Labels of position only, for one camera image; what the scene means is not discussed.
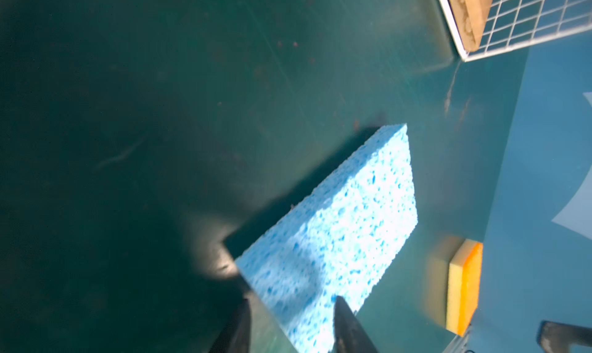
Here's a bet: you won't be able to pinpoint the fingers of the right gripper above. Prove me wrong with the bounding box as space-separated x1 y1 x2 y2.
536 321 591 353

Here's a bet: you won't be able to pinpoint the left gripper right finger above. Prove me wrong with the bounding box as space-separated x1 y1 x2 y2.
333 296 378 353

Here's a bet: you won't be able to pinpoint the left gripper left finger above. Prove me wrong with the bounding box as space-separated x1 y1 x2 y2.
209 298 252 353

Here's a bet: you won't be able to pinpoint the blue sponge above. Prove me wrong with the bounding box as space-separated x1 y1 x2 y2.
236 125 418 352

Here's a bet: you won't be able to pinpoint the orange sponge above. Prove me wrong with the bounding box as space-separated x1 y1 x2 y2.
446 239 483 336

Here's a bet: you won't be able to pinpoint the white wire wooden shelf rack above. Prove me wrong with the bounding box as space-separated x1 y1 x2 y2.
438 0 591 63

